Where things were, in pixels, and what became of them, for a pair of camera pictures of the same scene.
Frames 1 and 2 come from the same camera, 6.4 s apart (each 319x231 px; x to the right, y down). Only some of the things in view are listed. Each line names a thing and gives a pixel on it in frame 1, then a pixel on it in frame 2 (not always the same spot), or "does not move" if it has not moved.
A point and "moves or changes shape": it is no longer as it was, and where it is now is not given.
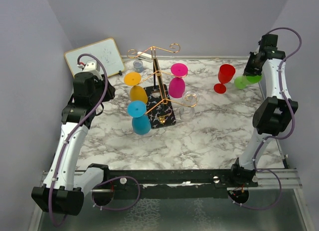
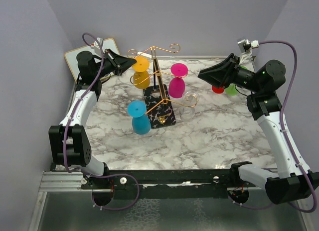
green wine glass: x=242 y=82 moves or changes shape
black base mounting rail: x=170 y=183 does not move
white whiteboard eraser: x=144 y=57 does not move
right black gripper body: x=252 y=68 to x=243 y=77
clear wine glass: x=190 y=99 does not move
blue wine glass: x=141 y=124 does not move
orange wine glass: x=137 y=93 to x=141 y=78
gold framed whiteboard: x=105 y=50 does not move
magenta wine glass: x=177 y=85 does not move
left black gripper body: x=100 y=87 to x=108 y=66
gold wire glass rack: x=159 y=105 does not move
